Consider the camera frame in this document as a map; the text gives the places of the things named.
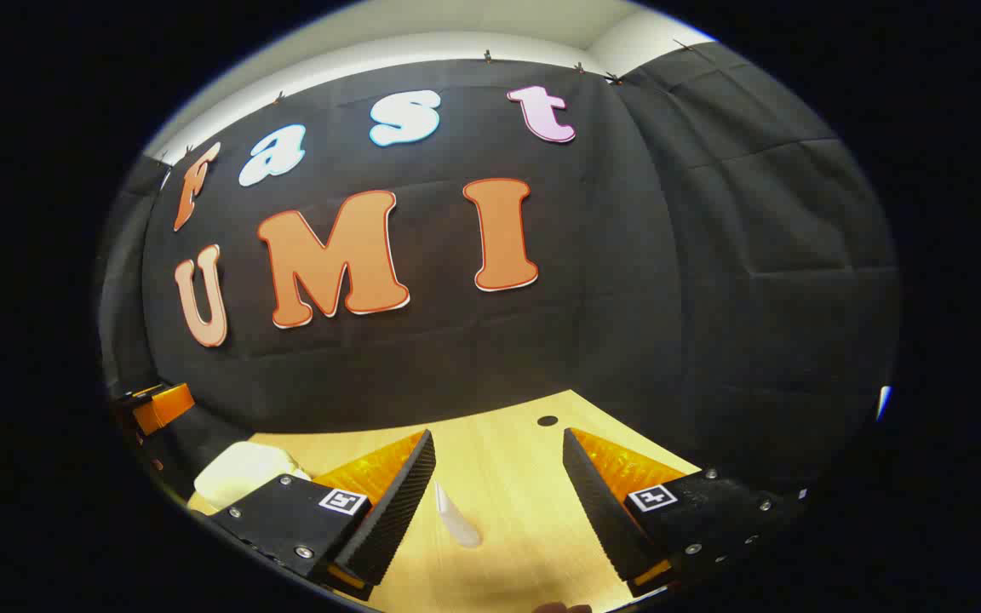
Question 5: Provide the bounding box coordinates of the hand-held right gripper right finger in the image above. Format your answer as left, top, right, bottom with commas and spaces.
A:
562, 427, 806, 597

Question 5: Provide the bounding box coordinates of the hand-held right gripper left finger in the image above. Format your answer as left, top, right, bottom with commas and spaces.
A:
204, 428, 439, 602

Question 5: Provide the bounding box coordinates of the white skin care tube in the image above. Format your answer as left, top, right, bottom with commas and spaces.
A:
433, 480, 484, 548

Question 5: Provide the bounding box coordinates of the pale yellow suitcase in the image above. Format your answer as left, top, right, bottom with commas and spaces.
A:
188, 440, 314, 514

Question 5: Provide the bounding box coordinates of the black backdrop cloth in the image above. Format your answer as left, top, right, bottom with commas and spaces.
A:
97, 41, 898, 496

